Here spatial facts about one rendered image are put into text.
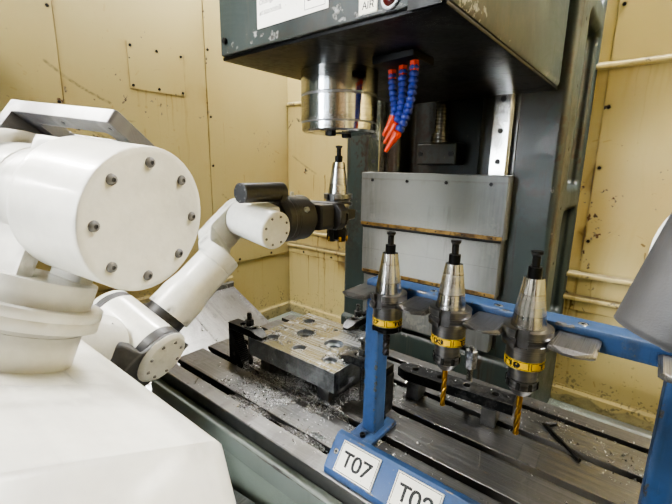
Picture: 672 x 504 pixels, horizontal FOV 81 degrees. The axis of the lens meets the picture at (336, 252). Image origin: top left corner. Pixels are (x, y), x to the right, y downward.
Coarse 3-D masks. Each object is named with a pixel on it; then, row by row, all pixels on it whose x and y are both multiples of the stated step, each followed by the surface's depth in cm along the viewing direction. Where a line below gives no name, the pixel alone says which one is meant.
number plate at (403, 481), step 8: (400, 472) 63; (400, 480) 62; (408, 480) 62; (416, 480) 61; (392, 488) 62; (400, 488) 62; (408, 488) 61; (416, 488) 61; (424, 488) 60; (432, 488) 60; (392, 496) 62; (400, 496) 61; (408, 496) 60; (416, 496) 60; (424, 496) 59; (432, 496) 59; (440, 496) 58
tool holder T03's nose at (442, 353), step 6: (438, 348) 60; (444, 348) 59; (432, 354) 62; (438, 354) 60; (444, 354) 60; (450, 354) 59; (456, 354) 60; (438, 360) 60; (444, 360) 60; (450, 360) 59; (456, 360) 60; (438, 366) 61; (444, 366) 60; (450, 366) 60
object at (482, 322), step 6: (480, 312) 60; (486, 312) 60; (474, 318) 58; (480, 318) 58; (486, 318) 58; (492, 318) 58; (498, 318) 58; (504, 318) 58; (462, 324) 57; (468, 324) 56; (474, 324) 55; (480, 324) 55; (486, 324) 56; (492, 324) 56; (498, 324) 56; (474, 330) 54; (480, 330) 54; (486, 330) 54; (492, 330) 54; (498, 330) 54
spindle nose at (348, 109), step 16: (320, 64) 75; (336, 64) 74; (352, 64) 74; (304, 80) 78; (320, 80) 75; (336, 80) 74; (352, 80) 75; (368, 80) 76; (304, 96) 79; (320, 96) 76; (336, 96) 75; (352, 96) 75; (368, 96) 77; (304, 112) 79; (320, 112) 76; (336, 112) 76; (352, 112) 76; (368, 112) 78; (304, 128) 81; (320, 128) 77; (336, 128) 76; (352, 128) 77; (368, 128) 79
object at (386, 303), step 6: (372, 288) 68; (372, 294) 65; (378, 294) 65; (402, 294) 65; (372, 300) 67; (378, 300) 66; (384, 300) 64; (390, 300) 64; (396, 300) 64; (402, 300) 64; (372, 306) 66; (378, 306) 66; (384, 306) 64; (390, 306) 64
